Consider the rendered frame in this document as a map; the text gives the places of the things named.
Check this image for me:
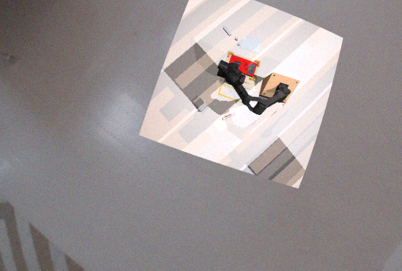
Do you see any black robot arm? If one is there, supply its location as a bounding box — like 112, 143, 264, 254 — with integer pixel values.
218, 60, 291, 115

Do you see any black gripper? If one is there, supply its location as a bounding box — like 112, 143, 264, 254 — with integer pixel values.
217, 69, 246, 84

